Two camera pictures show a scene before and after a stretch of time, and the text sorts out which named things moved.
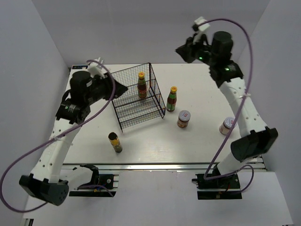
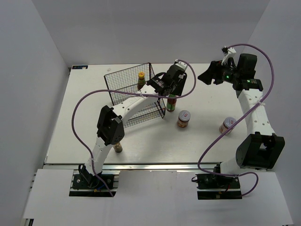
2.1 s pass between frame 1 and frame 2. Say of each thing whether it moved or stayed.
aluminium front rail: stayed
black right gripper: moved
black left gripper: moved
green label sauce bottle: stayed
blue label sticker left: stayed
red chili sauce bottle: stayed
